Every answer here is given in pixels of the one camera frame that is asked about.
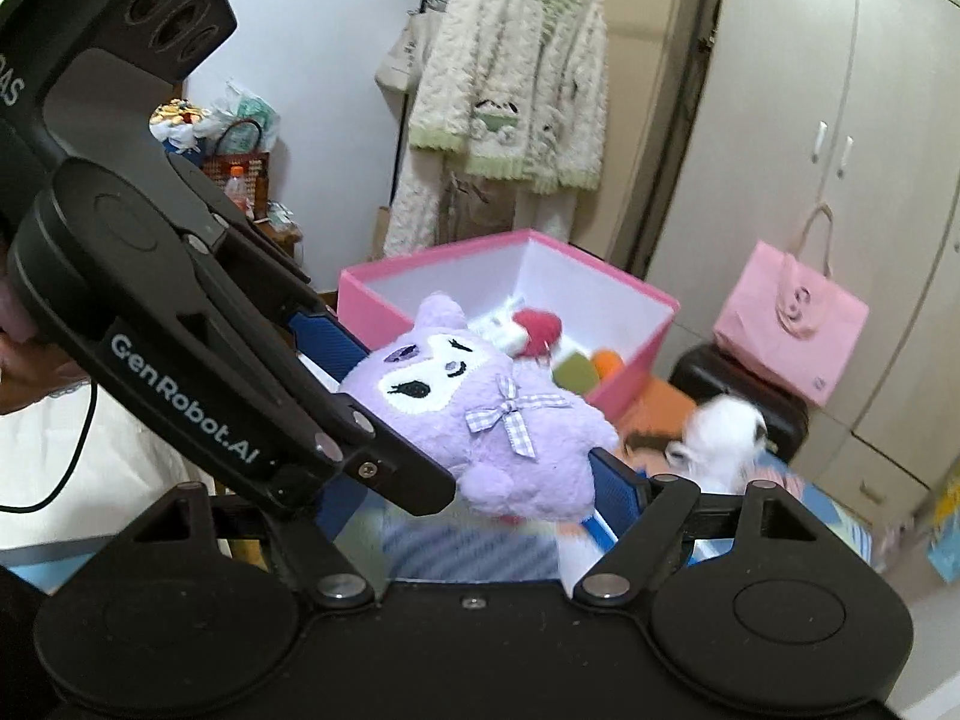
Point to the colourful gift bag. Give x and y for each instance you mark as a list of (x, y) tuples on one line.
[(946, 532)]

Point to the red strawberry plush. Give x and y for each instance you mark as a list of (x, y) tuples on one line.
[(540, 330)]

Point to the pink tote bag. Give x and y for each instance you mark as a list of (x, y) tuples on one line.
[(795, 337)]

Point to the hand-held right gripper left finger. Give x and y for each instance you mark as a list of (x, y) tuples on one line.
[(319, 555)]

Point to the canvas tote bag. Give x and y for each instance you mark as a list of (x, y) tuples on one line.
[(405, 67)]

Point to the person's left hand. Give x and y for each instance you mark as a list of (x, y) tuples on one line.
[(13, 311)]

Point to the wooden nightstand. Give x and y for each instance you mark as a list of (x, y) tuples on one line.
[(289, 247)]

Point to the orange drink bottle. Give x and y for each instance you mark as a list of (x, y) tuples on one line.
[(237, 187)]

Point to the beige wardrobe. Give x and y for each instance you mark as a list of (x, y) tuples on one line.
[(825, 90)]

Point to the blue wipes packet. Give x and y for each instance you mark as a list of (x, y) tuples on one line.
[(581, 555)]

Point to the pink cardboard box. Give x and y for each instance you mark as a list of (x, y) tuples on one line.
[(375, 292)]

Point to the person's white garment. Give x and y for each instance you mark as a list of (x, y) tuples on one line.
[(112, 465)]

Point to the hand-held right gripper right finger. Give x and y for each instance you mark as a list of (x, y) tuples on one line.
[(619, 499)]

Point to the white toy with red cap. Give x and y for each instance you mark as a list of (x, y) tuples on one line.
[(495, 326)]

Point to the purple plush toy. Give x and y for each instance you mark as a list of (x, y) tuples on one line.
[(450, 420)]

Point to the cream fuzzy pajama jacket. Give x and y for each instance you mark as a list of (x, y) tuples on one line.
[(510, 75)]

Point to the flower bouquet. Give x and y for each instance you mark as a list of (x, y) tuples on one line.
[(180, 127)]

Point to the white green plastic bag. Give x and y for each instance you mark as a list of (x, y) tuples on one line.
[(247, 109)]

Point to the green makeup sponge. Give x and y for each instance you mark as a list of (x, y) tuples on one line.
[(571, 375)]

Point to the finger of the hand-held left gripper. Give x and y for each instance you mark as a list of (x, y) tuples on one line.
[(334, 349), (405, 476)]

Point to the crumpled white packets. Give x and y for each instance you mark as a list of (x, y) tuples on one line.
[(283, 216)]

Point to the white plush toy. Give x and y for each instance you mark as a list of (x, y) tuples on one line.
[(720, 442)]

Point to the woven basket bag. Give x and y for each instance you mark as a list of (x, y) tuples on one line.
[(247, 157)]

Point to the cream fuzzy pajama pants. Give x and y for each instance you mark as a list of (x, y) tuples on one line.
[(420, 210)]

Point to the beige tall cabinet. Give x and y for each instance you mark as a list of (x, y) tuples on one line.
[(660, 90)]

